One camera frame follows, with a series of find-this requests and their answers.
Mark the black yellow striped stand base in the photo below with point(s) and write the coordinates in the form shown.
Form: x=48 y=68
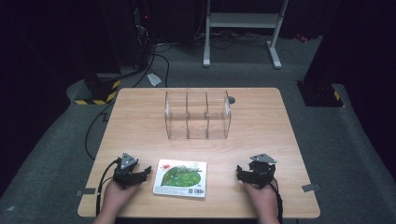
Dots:
x=99 y=91
x=322 y=95

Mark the person's left hand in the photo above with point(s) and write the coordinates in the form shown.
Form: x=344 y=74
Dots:
x=116 y=196

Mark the white book with green cover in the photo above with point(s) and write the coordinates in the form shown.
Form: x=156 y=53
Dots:
x=180 y=178

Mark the white metal stand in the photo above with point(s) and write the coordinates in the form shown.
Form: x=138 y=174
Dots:
x=241 y=20

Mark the small red object on floor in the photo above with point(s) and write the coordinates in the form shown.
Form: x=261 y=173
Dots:
x=301 y=38

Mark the clear acrylic divided organizer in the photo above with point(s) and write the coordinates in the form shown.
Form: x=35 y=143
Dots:
x=198 y=115

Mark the grey tape strip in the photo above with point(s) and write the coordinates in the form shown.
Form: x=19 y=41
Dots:
x=310 y=187
x=86 y=192

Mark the white tape patch on floor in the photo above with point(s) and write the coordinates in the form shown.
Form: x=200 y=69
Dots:
x=154 y=79

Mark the person's right hand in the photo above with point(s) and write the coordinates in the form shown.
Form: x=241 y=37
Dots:
x=263 y=199

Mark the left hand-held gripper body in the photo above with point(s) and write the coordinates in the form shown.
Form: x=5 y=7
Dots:
x=125 y=174

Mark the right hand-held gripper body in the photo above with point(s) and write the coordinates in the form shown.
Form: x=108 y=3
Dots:
x=261 y=172

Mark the black computer tower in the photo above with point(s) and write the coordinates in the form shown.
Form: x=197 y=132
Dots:
x=141 y=28

